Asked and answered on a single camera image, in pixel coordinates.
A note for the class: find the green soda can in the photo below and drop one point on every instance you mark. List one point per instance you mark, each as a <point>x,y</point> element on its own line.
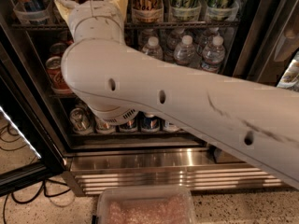
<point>80,121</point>
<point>103,127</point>

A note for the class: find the front middle water bottle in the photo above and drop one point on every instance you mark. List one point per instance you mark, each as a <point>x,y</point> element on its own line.
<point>184,51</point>

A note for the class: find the water bottle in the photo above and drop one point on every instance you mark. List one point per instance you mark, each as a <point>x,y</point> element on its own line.
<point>213,55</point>
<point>184,51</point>
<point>153,48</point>

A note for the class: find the green soda can right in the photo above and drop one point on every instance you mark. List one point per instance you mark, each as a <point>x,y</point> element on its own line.
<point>103,127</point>

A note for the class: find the top wire shelf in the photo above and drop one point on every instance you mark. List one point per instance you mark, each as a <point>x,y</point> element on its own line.
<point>134,26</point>

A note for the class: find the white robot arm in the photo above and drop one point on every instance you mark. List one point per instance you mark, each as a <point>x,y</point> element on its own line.
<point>256,123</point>

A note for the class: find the green soda can left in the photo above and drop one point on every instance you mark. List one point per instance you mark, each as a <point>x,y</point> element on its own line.
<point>80,121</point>

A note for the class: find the open fridge glass door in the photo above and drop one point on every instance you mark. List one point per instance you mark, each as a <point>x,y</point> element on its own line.
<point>33,161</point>

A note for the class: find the green tall can left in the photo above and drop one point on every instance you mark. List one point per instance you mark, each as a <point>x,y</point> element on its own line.
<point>185,10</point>

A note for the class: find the green tall can right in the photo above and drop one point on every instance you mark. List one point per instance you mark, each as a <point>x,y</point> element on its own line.
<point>220,10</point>

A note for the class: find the second row left cola can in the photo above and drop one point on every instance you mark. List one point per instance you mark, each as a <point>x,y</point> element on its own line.
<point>58,49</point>

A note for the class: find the clear plastic bin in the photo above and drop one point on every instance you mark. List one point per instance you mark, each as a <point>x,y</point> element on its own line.
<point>146,205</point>

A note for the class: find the front left water bottle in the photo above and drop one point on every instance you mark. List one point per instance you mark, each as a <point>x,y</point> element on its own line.
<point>153,48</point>

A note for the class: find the blue soda can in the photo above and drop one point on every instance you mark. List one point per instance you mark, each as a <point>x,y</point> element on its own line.
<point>129,127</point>
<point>150,123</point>

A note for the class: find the right fridge door frame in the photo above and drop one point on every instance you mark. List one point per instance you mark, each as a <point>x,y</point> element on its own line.
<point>269,38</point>

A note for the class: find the tea bottle left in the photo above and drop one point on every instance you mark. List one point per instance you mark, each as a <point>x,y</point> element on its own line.
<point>170,127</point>

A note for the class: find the blue soda can left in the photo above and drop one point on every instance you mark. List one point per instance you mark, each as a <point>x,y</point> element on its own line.
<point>129,127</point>

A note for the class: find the blue tall can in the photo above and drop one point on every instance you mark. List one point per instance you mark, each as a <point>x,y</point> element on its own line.
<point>32,12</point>

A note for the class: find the front right water bottle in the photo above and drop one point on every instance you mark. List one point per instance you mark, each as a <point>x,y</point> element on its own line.
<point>213,55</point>

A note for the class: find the green tall can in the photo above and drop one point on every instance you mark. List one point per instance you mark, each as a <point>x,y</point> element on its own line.
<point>185,10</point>
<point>220,10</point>

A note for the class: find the steel fridge base grille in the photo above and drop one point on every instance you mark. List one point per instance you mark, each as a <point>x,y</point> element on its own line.
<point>89,174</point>

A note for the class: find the front left cola can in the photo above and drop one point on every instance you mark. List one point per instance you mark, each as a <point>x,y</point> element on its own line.
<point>53,67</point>

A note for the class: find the blue soda can right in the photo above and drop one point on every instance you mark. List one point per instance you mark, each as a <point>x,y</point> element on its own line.
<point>150,123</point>

